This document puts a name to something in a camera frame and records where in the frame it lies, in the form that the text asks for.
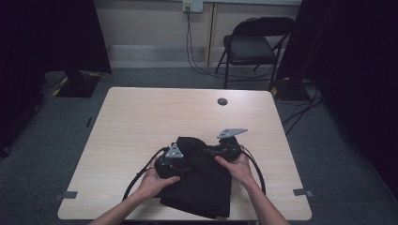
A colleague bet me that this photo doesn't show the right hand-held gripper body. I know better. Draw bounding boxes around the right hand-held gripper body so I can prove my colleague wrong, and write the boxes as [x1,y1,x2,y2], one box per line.
[215,127,249,163]

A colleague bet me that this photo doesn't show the black pants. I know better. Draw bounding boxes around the black pants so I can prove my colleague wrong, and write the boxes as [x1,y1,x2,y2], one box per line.
[159,136,233,219]

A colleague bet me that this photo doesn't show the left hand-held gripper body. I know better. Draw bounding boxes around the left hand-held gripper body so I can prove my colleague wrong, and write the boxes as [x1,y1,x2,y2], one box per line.
[154,142,192,180]

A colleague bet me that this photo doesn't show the black folding chair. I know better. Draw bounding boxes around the black folding chair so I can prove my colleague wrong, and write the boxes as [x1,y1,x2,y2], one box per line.
[214,16,297,90]

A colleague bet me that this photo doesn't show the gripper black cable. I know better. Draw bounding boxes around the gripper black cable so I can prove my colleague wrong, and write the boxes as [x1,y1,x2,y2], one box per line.
[122,146,170,202]
[240,145,267,195]

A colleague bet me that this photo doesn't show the black curtain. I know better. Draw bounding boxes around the black curtain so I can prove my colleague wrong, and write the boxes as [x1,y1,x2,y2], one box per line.
[0,0,113,158]
[276,0,398,200]

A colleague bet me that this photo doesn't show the grey tape strip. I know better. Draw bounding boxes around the grey tape strip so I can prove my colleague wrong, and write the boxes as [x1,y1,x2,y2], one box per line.
[53,190,79,202]
[293,187,314,198]

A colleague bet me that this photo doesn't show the person's right hand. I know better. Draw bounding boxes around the person's right hand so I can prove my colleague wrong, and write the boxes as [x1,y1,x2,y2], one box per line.
[214,144,254,188]

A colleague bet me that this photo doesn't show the wooden wall strip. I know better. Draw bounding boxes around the wooden wall strip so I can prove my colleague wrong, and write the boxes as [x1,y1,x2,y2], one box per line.
[207,2,218,68]

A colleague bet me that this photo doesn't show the person's left hand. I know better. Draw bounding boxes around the person's left hand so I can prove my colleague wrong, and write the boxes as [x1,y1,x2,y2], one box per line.
[136,168,182,200]

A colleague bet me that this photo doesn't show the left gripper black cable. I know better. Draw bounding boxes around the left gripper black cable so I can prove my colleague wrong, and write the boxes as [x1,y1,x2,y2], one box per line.
[122,146,170,202]

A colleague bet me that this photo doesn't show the white wall socket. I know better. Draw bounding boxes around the white wall socket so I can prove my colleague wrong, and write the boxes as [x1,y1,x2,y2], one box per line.
[182,0,205,13]

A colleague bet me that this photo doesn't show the black stand base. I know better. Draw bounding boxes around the black stand base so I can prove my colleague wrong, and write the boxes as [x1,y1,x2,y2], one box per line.
[269,78,312,101]
[55,69,102,98]

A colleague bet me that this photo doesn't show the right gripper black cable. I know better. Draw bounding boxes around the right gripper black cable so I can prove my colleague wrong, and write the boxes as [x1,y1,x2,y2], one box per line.
[240,145,267,195]

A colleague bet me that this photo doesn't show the black floor cables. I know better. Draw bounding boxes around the black floor cables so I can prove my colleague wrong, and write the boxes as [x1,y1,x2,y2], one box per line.
[281,83,324,136]

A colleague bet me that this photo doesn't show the black wall socket cable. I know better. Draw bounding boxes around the black wall socket cable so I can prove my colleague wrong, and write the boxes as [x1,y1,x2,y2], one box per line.
[186,7,276,83]

